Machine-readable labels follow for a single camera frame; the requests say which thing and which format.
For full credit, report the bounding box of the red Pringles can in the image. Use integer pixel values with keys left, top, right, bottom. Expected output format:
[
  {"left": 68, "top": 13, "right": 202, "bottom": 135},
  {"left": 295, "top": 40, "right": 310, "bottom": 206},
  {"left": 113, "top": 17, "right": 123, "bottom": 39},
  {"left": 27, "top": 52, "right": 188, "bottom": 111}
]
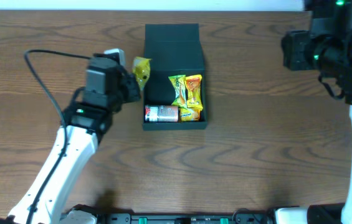
[{"left": 145, "top": 105, "right": 179, "bottom": 123}]

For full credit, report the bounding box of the dark green gift box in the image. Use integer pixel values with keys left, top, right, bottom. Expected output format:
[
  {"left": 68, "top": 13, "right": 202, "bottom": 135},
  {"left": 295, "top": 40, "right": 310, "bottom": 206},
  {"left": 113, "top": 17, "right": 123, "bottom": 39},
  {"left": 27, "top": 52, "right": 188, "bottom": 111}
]
[{"left": 142, "top": 24, "right": 207, "bottom": 131}]

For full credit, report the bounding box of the green snack packet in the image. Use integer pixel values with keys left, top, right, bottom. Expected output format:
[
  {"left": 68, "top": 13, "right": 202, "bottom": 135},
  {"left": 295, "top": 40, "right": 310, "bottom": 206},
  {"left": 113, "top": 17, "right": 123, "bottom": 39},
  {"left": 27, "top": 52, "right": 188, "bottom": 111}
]
[{"left": 168, "top": 75, "right": 187, "bottom": 108}]

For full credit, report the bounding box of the orange Le-mond biscuit packet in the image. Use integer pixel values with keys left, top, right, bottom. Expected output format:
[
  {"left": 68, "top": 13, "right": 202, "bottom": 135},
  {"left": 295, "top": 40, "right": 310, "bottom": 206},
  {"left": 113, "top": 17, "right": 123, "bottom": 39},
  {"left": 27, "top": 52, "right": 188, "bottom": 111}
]
[{"left": 179, "top": 108, "right": 201, "bottom": 122}]

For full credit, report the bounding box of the orange yellow Julie's snack packet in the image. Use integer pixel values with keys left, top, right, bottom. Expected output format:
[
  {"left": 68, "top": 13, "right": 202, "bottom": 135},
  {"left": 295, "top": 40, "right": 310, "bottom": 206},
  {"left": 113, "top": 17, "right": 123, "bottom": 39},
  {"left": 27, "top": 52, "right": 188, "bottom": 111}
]
[{"left": 186, "top": 74, "right": 203, "bottom": 110}]

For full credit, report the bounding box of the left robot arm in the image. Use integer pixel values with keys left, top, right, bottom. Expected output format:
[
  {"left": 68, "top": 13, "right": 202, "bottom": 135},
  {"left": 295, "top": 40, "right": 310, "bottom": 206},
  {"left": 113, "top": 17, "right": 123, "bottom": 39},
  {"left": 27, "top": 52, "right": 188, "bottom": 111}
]
[{"left": 0, "top": 49, "right": 141, "bottom": 223}]

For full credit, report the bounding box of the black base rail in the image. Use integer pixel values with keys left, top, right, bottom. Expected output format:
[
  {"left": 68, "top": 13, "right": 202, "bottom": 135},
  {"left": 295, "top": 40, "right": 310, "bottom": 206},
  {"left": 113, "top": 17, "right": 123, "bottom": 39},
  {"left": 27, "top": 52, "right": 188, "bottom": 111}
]
[{"left": 59, "top": 203, "right": 345, "bottom": 224}]

